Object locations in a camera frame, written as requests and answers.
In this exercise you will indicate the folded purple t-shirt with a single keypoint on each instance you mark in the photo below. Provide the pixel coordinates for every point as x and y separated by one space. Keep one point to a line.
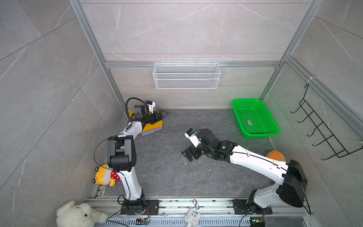
150 131

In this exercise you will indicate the green plastic basket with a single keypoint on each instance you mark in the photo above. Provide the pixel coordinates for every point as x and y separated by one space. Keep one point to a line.
254 119

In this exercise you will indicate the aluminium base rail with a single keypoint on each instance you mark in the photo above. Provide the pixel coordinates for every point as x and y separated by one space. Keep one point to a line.
215 212

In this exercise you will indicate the white wire mesh basket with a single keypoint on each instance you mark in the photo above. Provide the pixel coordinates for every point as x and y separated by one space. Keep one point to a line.
186 75

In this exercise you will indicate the orange plush toy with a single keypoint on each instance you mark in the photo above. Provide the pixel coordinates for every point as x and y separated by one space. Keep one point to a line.
276 155

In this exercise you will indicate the small white plush toy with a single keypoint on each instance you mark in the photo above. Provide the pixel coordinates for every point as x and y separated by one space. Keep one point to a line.
192 218

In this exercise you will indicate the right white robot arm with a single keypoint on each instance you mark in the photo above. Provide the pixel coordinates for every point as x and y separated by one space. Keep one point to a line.
289 179

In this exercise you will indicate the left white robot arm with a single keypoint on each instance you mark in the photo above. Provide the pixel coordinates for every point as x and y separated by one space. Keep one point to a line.
122 156

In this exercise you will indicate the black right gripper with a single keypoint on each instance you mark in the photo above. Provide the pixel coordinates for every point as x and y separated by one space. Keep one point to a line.
193 149

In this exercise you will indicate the yellow plush toy red dress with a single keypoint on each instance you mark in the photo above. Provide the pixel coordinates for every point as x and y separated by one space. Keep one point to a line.
105 176

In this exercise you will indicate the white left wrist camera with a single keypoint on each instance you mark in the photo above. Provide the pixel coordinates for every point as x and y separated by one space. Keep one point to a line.
150 105

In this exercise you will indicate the black wire hook rack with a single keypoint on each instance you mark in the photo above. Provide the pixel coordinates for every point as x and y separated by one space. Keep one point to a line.
320 126

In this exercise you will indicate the white plush bear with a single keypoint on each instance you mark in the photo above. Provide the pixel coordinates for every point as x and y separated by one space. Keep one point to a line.
82 215

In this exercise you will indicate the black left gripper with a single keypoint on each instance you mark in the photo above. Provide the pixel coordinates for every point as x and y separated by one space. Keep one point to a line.
160 115

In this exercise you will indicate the yellow t-shirt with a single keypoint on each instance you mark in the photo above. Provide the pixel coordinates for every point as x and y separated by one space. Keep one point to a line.
157 124

